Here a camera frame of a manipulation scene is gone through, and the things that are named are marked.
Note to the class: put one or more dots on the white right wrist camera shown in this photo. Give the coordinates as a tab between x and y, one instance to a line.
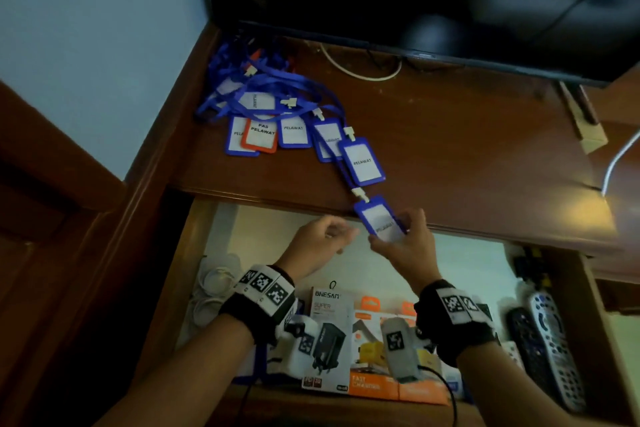
400	361

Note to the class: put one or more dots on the person's left hand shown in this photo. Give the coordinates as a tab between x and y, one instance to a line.
315	246

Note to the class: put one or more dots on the wide black remote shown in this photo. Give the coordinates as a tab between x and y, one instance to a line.
527	346

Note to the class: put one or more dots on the large white remote control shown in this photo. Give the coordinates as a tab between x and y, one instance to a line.
555	341

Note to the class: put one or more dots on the wooden drawer with white bottom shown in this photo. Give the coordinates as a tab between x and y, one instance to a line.
280	231

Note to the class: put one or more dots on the pile of blue ID lanyards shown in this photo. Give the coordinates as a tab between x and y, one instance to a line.
365	161

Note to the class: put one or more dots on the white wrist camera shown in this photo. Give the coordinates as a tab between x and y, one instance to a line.
300	356
400	361

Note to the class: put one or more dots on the small yellow flashlight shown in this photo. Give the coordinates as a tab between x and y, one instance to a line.
545	281

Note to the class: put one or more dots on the black wristband with markers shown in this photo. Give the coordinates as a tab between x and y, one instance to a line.
450	341
245	316

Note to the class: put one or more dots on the white cream tube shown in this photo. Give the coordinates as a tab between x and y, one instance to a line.
452	381

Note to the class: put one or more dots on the white charger box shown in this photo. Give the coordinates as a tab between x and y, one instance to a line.
330	311

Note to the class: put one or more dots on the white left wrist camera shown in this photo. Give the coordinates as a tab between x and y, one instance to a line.
300	356

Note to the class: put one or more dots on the person's left forearm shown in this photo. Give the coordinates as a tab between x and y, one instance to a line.
190	376

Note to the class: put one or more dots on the black plug adapter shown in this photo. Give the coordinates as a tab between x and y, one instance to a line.
525	266

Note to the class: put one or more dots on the person's right hand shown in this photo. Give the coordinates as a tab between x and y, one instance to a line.
415	256

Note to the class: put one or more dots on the black television stand leg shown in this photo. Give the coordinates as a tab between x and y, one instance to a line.
585	106

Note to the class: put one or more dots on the small white remote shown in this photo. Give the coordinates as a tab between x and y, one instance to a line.
512	354

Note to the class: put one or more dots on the person's right forearm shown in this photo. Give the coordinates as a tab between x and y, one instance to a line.
510	391

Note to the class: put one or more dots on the brown wooden side cabinet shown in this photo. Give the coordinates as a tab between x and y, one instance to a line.
625	221

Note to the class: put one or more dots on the black right wristband with markers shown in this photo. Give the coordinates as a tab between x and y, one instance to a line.
450	341

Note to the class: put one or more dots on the black left wristband with markers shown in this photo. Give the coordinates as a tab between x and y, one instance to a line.
245	316

